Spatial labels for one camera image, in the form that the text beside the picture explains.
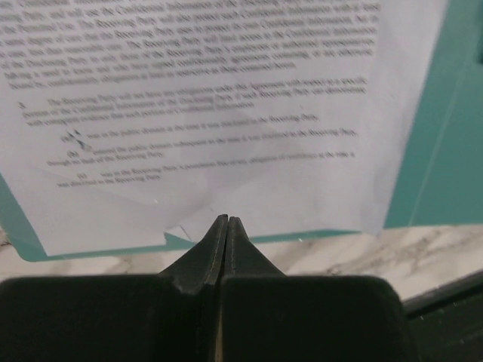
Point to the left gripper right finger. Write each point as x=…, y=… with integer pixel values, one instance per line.
x=268, y=316

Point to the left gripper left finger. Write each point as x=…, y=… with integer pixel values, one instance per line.
x=169, y=316

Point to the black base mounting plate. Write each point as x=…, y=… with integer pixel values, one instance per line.
x=446, y=322

